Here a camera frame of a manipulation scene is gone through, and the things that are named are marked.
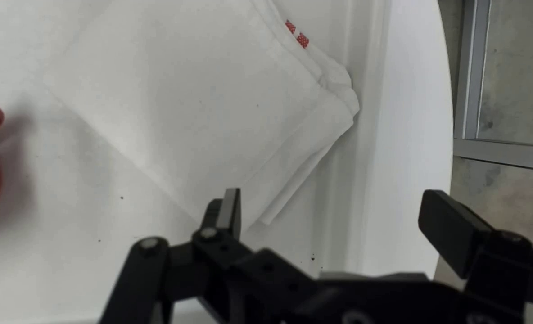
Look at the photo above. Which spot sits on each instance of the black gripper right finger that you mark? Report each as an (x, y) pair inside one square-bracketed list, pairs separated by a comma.
[(488, 264)]

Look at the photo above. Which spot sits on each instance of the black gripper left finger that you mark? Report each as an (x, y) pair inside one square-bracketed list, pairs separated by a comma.
[(159, 271)]

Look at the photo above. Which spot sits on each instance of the white towel with red stripe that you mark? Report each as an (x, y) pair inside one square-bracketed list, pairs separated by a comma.
[(188, 96)]

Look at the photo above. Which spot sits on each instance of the metal glass partition frame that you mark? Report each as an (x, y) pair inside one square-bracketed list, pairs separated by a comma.
[(476, 73)]

